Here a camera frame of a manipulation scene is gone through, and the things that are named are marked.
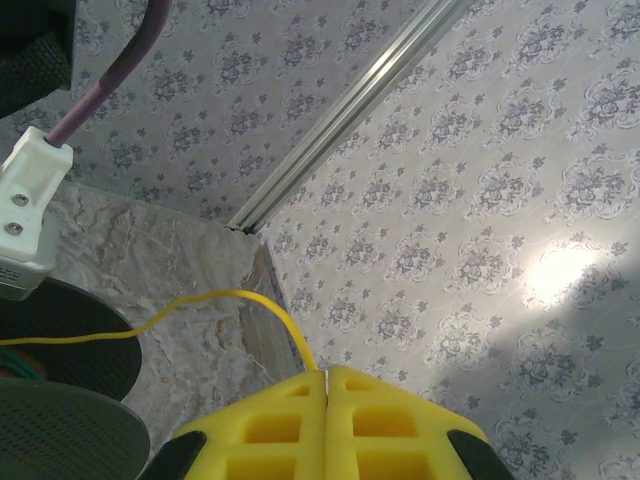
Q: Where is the dark grey cable spool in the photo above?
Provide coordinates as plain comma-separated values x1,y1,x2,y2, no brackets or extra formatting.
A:
0,277,152,480

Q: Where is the yellow cable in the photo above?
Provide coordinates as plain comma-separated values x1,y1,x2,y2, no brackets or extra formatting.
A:
0,289,321,374

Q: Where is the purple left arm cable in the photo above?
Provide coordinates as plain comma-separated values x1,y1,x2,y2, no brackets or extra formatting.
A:
47,0,170,147

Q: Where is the aluminium frame post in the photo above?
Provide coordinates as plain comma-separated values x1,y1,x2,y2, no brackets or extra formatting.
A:
227,0,474,236

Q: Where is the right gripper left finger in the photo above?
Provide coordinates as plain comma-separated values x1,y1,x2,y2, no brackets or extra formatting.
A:
147,369,329,480

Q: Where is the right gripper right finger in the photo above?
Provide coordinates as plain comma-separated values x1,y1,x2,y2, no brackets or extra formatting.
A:
327,365,511,480

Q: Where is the green cable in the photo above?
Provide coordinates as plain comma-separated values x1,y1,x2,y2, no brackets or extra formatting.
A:
0,348,45,382

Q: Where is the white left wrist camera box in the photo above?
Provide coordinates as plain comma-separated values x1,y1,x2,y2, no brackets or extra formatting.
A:
0,125,75,302

